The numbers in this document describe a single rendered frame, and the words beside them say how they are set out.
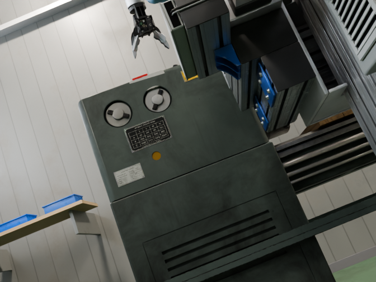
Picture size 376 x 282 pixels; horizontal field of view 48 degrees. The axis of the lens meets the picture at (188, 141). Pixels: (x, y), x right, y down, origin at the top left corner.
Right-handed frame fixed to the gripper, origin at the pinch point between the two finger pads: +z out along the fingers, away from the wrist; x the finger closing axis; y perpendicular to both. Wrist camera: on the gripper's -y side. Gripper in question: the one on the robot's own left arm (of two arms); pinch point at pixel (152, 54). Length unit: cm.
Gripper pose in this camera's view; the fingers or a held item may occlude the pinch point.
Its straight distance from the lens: 180.9
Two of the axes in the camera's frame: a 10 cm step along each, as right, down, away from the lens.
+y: 2.0, -1.0, -9.8
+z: 3.3, 9.4, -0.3
